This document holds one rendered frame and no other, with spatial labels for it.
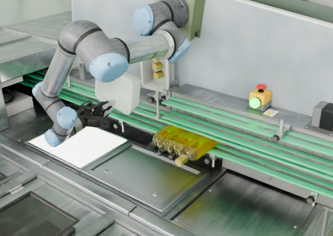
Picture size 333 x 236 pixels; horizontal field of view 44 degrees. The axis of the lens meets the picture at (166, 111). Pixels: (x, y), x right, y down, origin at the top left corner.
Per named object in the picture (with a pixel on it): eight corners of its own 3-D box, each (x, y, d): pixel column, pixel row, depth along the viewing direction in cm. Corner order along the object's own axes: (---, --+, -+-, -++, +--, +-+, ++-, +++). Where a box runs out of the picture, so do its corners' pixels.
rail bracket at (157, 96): (164, 111, 199) (148, 121, 190) (164, 79, 192) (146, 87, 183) (169, 113, 197) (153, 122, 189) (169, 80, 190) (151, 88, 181)
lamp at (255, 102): (250, 105, 174) (247, 107, 172) (251, 95, 172) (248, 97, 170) (260, 108, 172) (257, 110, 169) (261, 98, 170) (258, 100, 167)
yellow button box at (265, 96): (256, 101, 181) (248, 107, 175) (257, 85, 177) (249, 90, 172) (271, 105, 177) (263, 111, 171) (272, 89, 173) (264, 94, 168)
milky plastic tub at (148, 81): (152, 81, 216) (141, 87, 210) (150, 40, 206) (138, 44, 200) (178, 88, 206) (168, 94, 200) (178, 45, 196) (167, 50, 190)
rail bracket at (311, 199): (315, 193, 164) (302, 210, 154) (317, 179, 161) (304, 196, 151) (325, 197, 161) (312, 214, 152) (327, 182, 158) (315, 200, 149)
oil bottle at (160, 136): (179, 128, 198) (150, 147, 183) (179, 118, 195) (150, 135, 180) (189, 131, 194) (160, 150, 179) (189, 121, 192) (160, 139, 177)
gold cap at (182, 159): (180, 158, 170) (173, 162, 167) (182, 152, 168) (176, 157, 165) (186, 163, 169) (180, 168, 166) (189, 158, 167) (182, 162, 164)
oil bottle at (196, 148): (209, 139, 188) (182, 159, 173) (210, 128, 185) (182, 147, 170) (220, 142, 185) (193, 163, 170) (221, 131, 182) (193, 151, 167)
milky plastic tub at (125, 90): (109, 58, 188) (95, 63, 182) (146, 75, 177) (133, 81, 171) (107, 91, 197) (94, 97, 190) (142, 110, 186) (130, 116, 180)
